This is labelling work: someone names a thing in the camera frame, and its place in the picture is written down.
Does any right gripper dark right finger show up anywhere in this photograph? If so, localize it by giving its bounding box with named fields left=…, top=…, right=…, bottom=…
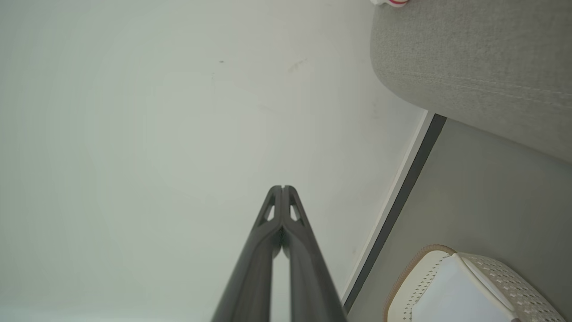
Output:
left=282, top=186, right=348, bottom=322

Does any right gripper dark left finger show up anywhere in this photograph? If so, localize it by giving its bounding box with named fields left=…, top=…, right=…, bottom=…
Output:
left=211, top=186, right=283, bottom=322

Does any white woven laundry basket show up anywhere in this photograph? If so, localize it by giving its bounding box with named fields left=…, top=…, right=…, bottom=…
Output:
left=383, top=245, right=566, bottom=322

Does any white and grey baseboard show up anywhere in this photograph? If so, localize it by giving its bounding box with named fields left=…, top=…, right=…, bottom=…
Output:
left=341, top=110, right=447, bottom=314

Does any grey fabric sofa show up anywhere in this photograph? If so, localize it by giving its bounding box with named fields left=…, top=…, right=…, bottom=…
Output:
left=370, top=0, right=572, bottom=164

